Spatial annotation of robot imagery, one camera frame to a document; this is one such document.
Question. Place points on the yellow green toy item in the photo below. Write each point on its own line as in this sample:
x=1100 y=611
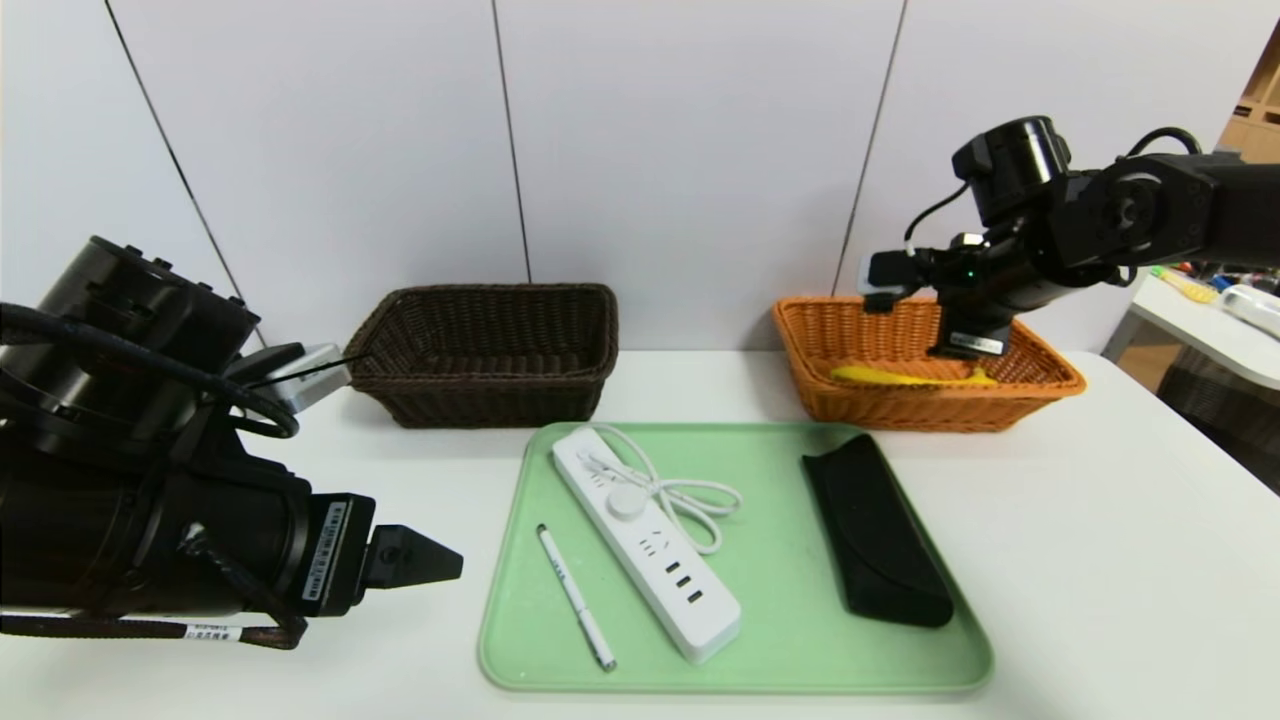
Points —
x=1185 y=285

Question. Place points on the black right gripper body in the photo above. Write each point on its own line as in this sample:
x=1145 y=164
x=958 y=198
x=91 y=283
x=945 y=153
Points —
x=971 y=345

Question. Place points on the orange wicker basket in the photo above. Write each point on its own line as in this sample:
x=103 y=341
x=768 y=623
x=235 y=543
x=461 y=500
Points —
x=920 y=410

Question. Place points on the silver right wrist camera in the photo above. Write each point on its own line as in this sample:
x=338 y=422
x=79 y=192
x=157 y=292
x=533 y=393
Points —
x=890 y=275

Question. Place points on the light green plastic tray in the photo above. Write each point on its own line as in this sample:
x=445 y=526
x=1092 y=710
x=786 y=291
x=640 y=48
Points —
x=780 y=660

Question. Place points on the dark brown wicker basket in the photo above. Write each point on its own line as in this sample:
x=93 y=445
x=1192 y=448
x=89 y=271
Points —
x=480 y=390

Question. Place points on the wooden shelf unit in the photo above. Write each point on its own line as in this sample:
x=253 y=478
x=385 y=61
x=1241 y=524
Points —
x=1255 y=120

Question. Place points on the white bottle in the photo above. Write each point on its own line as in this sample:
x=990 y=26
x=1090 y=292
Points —
x=1255 y=308

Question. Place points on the dark grey woven bin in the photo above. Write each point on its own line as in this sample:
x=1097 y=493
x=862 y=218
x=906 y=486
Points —
x=1225 y=425

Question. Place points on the white pen with blue print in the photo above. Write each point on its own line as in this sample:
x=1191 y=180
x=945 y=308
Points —
x=575 y=595

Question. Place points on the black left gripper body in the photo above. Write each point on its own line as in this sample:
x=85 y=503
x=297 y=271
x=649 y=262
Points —
x=338 y=553

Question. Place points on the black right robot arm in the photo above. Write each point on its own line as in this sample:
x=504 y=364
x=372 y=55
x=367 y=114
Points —
x=1150 y=215

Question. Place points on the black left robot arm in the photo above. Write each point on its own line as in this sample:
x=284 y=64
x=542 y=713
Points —
x=100 y=500

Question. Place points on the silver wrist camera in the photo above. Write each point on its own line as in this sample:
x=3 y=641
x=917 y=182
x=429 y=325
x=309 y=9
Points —
x=890 y=275
x=310 y=375

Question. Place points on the yellow banana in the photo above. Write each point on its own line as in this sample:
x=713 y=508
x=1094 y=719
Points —
x=890 y=377

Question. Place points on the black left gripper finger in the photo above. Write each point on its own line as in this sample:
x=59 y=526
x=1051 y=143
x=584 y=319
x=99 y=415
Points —
x=410 y=557

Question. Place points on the black glasses case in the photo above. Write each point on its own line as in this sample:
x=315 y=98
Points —
x=880 y=530

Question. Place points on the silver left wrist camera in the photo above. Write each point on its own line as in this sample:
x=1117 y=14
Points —
x=310 y=375

